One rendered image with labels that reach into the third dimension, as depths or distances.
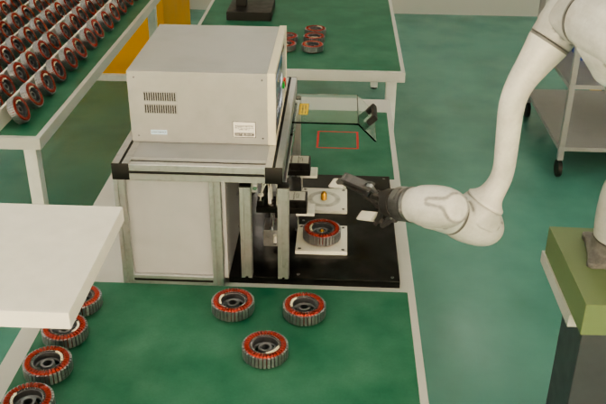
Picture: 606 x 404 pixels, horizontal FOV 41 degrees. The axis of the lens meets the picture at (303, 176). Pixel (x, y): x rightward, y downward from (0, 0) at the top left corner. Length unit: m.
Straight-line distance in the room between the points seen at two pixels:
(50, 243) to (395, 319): 0.94
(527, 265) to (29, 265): 2.70
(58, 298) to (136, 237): 0.79
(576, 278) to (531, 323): 1.27
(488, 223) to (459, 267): 1.72
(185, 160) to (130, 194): 0.18
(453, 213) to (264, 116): 0.57
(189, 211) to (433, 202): 0.65
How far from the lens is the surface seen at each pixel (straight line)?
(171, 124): 2.20
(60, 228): 1.67
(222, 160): 2.10
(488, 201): 2.05
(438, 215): 1.93
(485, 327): 3.42
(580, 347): 2.43
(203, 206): 2.14
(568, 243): 2.40
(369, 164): 2.92
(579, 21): 1.80
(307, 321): 2.08
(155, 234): 2.22
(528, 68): 1.92
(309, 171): 2.53
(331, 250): 2.34
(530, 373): 3.24
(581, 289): 2.20
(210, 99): 2.15
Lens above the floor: 2.02
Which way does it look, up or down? 27 degrees down
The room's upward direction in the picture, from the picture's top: 1 degrees clockwise
